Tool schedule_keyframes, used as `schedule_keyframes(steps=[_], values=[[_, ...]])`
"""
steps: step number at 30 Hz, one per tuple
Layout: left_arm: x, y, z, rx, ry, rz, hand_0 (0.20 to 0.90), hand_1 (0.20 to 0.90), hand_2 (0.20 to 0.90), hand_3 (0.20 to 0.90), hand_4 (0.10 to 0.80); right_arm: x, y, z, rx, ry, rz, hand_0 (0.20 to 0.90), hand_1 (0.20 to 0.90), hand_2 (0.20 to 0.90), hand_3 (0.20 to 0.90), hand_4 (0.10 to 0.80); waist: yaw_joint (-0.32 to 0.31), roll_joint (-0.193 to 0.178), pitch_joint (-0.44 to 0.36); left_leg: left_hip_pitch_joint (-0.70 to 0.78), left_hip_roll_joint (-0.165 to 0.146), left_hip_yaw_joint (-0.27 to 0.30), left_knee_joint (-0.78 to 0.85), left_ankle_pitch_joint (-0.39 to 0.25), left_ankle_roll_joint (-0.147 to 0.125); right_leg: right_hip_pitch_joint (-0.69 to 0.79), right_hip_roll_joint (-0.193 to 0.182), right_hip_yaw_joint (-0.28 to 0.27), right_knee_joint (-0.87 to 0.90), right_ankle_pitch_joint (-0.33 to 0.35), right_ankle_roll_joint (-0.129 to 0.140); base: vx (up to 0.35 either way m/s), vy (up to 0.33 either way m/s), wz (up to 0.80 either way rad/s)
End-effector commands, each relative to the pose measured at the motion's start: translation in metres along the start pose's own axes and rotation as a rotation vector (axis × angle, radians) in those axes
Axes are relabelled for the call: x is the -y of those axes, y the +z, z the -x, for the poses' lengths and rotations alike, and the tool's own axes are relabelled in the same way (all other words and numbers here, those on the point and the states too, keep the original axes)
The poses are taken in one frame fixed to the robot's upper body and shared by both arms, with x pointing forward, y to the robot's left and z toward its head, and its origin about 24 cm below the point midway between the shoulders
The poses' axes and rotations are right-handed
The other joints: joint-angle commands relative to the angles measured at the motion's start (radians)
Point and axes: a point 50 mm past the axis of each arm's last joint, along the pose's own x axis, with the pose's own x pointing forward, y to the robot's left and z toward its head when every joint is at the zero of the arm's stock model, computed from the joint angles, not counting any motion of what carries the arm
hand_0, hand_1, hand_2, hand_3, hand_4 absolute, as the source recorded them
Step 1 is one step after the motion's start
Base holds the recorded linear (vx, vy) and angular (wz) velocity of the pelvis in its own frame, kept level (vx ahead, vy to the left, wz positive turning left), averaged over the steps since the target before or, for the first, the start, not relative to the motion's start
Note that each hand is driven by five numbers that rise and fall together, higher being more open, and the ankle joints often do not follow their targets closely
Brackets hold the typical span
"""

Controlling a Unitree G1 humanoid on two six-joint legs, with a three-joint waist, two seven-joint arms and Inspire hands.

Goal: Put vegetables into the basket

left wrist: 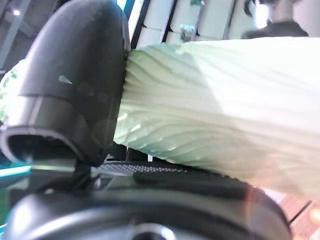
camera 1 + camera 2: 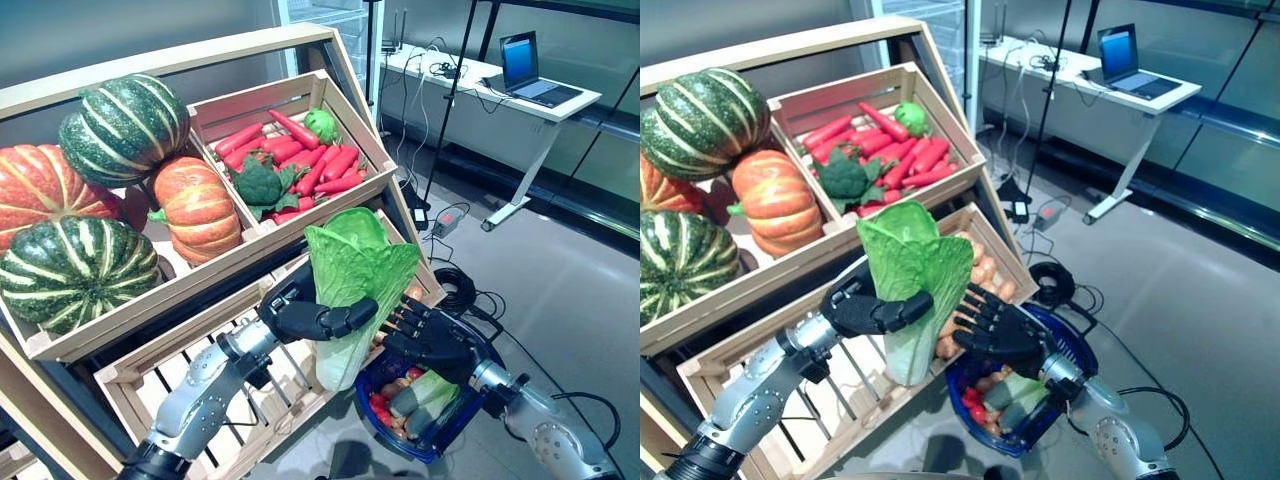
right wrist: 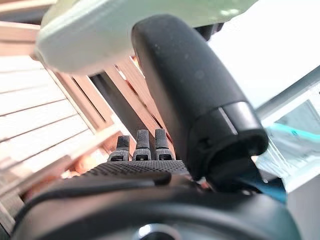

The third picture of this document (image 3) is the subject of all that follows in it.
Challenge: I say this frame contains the wooden slat cabbage crate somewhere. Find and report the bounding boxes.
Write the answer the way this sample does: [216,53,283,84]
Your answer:
[0,21,181,196]

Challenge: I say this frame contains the napa cabbage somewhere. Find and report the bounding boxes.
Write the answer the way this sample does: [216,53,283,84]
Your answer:
[34,0,251,76]

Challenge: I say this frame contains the right five-finger robot hand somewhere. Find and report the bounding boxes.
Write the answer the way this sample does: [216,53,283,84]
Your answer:
[11,14,301,240]

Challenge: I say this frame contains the left five-finger robot hand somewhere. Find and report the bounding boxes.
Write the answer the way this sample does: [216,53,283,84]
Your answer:
[194,22,225,42]

